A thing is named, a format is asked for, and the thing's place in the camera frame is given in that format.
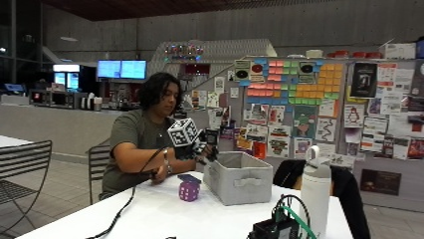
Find white cardboard box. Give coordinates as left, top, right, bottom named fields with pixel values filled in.
left=383, top=42, right=419, bottom=61

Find white marker cube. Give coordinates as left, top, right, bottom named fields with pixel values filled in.
left=166, top=118, right=202, bottom=148

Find dark brown poster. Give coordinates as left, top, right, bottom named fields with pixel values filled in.
left=359, top=168, right=403, bottom=196

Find black jacket on chair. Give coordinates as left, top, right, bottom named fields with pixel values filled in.
left=271, top=158, right=372, bottom=239

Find metal bracelet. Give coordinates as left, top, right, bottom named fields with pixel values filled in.
left=162, top=147, right=175, bottom=176

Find row of red bowls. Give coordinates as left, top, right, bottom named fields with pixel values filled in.
left=325, top=50, right=384, bottom=60

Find dark blue flat block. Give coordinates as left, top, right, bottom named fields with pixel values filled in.
left=177, top=173, right=203, bottom=184

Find cluster of coloured sticky notes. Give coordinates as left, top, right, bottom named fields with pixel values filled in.
left=236, top=58, right=344, bottom=107

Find grey service counter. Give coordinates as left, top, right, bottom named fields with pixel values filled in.
left=0, top=99, right=125, bottom=157

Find green cable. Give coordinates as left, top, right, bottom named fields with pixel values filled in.
left=278, top=205, right=317, bottom=239

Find black poster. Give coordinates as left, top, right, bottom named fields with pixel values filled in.
left=348, top=62, right=379, bottom=100

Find black glove cable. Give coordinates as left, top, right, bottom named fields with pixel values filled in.
left=85, top=145, right=170, bottom=239

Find grey notice board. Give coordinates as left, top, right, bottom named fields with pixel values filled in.
left=187, top=56, right=424, bottom=213

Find black electronic device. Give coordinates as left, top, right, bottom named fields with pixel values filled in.
left=246, top=194, right=310, bottom=239

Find lit drinks fridge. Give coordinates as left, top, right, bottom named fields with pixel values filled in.
left=52, top=64, right=82, bottom=93

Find white water bottle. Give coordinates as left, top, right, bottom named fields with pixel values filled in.
left=298, top=144, right=332, bottom=239

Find grey fabric storage bin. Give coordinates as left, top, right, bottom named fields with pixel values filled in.
left=202, top=150, right=274, bottom=207

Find black slatted metal chair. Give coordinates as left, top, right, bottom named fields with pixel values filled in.
left=0, top=139, right=54, bottom=235
left=86, top=138, right=113, bottom=206

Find the person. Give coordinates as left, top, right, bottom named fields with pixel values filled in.
left=100, top=72, right=220, bottom=201

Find string of coloured lights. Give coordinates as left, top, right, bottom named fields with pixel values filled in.
left=163, top=44, right=206, bottom=62

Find purple dotted dice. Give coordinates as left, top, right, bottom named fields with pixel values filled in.
left=178, top=180, right=202, bottom=203

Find blue wall screen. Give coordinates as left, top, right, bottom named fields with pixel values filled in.
left=119, top=59, right=149, bottom=81
left=96, top=59, right=123, bottom=80

